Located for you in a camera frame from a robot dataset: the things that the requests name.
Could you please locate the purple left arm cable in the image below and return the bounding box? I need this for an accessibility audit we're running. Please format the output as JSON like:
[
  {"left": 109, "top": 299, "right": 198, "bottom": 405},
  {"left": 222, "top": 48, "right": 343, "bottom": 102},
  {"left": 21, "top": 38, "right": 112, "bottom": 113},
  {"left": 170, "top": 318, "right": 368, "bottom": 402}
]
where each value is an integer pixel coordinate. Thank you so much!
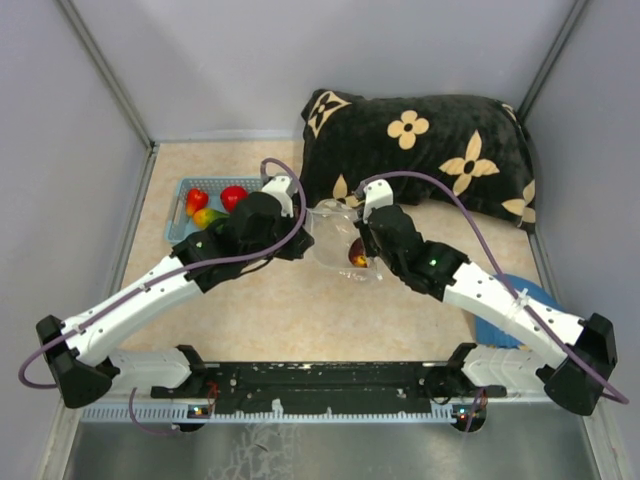
[{"left": 18, "top": 157, "right": 308, "bottom": 436}]

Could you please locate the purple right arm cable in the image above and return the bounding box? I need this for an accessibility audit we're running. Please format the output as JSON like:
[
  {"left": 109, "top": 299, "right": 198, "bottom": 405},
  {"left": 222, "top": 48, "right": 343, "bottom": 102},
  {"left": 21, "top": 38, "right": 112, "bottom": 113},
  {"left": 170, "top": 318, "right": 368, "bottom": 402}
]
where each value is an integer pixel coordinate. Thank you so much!
[{"left": 354, "top": 171, "right": 629, "bottom": 435}]

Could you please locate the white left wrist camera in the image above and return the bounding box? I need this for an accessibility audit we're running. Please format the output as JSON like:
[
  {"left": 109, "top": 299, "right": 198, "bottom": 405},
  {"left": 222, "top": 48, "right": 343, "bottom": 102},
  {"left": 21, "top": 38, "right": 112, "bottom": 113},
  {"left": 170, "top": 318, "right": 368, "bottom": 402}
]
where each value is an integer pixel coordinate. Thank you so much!
[{"left": 261, "top": 174, "right": 298, "bottom": 218}]

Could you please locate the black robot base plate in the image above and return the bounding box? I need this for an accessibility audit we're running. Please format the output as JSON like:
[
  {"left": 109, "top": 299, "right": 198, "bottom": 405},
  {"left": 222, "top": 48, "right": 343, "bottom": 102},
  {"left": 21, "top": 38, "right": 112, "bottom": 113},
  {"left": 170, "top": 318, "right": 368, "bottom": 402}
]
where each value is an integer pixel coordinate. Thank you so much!
[{"left": 151, "top": 362, "right": 478, "bottom": 415}]

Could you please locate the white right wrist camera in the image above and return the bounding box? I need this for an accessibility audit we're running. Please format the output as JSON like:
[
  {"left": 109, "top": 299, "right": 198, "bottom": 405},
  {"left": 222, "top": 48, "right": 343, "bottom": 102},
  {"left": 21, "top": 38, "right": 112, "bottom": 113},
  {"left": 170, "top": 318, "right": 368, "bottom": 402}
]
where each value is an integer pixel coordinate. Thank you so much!
[{"left": 354, "top": 179, "right": 394, "bottom": 223}]

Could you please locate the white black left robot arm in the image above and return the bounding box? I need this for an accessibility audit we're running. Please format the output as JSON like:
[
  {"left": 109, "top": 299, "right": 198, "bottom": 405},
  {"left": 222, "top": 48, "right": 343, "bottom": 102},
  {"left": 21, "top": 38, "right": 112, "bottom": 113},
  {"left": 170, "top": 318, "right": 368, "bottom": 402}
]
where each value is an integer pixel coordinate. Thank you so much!
[{"left": 36, "top": 190, "right": 313, "bottom": 409}]

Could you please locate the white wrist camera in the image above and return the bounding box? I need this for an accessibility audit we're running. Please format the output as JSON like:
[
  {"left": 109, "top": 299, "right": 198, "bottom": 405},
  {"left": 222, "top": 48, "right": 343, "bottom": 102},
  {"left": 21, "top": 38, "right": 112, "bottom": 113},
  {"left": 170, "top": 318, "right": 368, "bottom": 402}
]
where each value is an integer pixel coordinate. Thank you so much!
[
  {"left": 354, "top": 179, "right": 394, "bottom": 223},
  {"left": 261, "top": 174, "right": 298, "bottom": 218}
]

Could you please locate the clear dotted zip top bag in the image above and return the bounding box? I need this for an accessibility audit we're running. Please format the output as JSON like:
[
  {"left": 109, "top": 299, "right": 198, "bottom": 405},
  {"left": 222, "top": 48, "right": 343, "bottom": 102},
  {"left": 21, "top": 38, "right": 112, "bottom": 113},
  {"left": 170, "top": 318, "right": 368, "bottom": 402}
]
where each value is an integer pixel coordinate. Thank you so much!
[{"left": 307, "top": 199, "right": 382, "bottom": 281}]

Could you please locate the red toy apple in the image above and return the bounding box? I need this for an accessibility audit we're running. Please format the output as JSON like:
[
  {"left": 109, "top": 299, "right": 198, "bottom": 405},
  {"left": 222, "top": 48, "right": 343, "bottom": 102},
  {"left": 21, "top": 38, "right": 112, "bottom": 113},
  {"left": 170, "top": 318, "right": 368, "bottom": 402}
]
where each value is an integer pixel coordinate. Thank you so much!
[{"left": 219, "top": 185, "right": 249, "bottom": 213}]

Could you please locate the light blue plastic basket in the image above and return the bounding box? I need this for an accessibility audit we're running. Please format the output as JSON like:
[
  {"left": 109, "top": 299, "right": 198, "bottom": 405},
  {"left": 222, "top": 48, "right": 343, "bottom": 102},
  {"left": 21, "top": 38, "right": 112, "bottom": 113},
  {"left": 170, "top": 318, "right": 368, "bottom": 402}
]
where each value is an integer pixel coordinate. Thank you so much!
[{"left": 164, "top": 176, "right": 263, "bottom": 245}]

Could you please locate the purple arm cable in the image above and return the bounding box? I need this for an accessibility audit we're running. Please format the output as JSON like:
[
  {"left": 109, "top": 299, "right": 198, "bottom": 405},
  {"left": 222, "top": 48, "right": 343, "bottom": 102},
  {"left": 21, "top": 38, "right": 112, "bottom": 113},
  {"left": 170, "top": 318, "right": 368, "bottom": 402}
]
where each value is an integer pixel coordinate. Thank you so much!
[
  {"left": 354, "top": 171, "right": 629, "bottom": 435},
  {"left": 18, "top": 157, "right": 308, "bottom": 436}
]

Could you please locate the red yellow toy pepper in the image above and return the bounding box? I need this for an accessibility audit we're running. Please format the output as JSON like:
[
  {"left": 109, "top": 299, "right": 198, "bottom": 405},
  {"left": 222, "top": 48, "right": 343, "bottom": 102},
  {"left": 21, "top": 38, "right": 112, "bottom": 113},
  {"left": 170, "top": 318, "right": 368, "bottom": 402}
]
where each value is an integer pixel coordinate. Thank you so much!
[{"left": 185, "top": 188, "right": 209, "bottom": 217}]

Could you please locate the black pillow with cream flowers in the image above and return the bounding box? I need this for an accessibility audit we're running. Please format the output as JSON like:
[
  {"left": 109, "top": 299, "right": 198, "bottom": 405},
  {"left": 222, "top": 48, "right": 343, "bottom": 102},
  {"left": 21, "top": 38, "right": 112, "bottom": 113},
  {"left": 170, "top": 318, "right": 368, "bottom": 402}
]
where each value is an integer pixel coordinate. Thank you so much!
[{"left": 300, "top": 89, "right": 536, "bottom": 231}]

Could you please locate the white slotted cable duct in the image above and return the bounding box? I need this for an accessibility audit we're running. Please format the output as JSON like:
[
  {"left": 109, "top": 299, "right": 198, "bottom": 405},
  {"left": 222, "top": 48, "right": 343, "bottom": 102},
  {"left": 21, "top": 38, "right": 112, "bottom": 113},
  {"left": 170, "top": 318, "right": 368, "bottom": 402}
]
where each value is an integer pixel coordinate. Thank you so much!
[{"left": 80, "top": 401, "right": 471, "bottom": 424}]

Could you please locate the blue cloth bag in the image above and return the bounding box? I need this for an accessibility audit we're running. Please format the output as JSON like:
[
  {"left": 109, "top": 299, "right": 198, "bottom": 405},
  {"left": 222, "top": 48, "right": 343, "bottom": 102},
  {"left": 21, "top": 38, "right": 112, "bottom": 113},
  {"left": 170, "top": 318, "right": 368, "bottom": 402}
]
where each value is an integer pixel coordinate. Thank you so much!
[{"left": 473, "top": 272, "right": 561, "bottom": 351}]

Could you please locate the green orange toy mango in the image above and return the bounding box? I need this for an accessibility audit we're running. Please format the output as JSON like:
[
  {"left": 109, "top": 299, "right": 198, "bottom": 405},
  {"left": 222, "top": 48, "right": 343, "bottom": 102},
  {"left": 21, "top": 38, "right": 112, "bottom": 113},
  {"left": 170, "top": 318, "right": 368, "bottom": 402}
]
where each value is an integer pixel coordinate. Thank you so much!
[{"left": 192, "top": 207, "right": 229, "bottom": 230}]

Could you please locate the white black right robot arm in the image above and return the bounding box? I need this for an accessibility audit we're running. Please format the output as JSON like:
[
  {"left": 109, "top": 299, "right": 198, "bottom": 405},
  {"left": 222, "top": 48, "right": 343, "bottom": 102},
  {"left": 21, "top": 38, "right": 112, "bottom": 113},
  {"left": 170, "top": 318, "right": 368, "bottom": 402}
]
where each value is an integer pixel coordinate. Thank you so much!
[{"left": 355, "top": 204, "right": 617, "bottom": 416}]

